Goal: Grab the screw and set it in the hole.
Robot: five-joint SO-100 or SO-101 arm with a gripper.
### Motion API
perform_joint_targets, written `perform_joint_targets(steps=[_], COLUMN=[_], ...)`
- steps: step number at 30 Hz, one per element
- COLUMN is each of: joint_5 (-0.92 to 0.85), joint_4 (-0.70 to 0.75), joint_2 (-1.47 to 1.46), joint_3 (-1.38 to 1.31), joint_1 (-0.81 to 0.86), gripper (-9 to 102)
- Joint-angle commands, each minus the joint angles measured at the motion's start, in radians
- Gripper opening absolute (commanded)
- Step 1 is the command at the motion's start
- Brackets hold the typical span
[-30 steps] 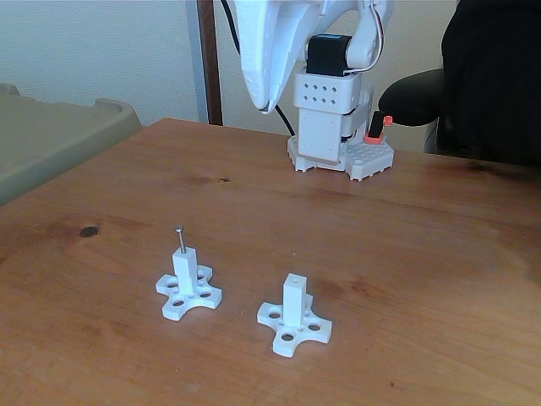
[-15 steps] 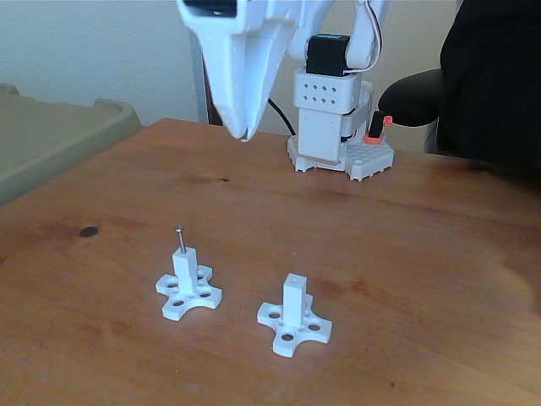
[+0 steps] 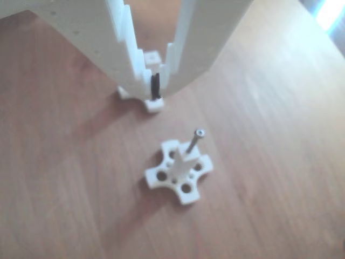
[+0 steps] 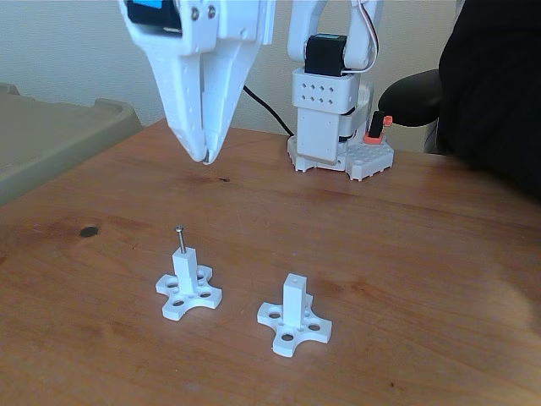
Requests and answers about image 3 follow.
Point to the white cross-base post stand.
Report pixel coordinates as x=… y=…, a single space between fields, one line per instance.
x=182 y=167
x=155 y=105

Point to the silver metal screw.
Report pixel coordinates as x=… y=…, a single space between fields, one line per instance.
x=194 y=143

